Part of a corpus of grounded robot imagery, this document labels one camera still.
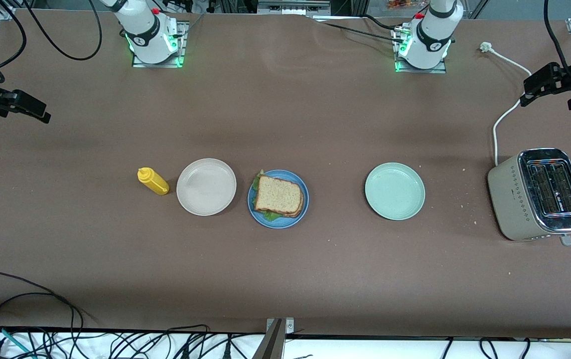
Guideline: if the yellow mustard squeeze bottle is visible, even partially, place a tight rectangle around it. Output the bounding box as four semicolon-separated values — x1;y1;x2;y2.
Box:
138;168;170;195

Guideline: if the brown bread slice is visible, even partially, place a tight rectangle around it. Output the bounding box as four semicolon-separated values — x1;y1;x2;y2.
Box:
266;192;305;218
255;175;302;214

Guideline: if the green lettuce leaf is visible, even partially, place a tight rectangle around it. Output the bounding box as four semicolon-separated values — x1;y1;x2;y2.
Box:
251;170;284;222

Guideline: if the light green plate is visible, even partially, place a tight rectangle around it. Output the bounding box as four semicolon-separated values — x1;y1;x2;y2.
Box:
365;163;426;221

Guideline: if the beige plate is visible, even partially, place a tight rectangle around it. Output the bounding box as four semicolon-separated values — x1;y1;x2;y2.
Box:
176;158;237;216

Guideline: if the blue plate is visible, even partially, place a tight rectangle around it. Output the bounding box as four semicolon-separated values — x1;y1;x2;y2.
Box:
247;170;310;229

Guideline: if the beige chrome-top toaster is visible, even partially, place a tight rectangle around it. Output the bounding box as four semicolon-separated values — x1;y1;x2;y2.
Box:
487;148;571;247

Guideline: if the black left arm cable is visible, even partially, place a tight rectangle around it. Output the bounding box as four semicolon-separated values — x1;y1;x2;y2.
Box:
544;0;571;83

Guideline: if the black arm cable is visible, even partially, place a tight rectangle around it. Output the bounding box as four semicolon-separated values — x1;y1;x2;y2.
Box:
0;0;103;85
544;0;571;83

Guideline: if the white toaster power cord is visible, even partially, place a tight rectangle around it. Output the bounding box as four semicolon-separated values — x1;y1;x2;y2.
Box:
480;42;533;167

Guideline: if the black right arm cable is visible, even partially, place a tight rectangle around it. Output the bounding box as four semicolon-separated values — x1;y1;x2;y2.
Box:
0;0;103;85

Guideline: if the black looped floor cable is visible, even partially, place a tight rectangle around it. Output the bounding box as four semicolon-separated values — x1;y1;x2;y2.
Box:
0;272;84;345

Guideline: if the teal cable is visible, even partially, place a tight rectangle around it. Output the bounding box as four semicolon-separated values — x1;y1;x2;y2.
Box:
0;325;37;359

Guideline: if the grey metal frame box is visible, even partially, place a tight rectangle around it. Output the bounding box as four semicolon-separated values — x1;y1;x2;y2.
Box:
257;0;332;16

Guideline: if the metal table edge bracket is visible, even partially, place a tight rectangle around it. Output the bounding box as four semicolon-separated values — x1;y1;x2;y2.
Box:
253;318;294;359

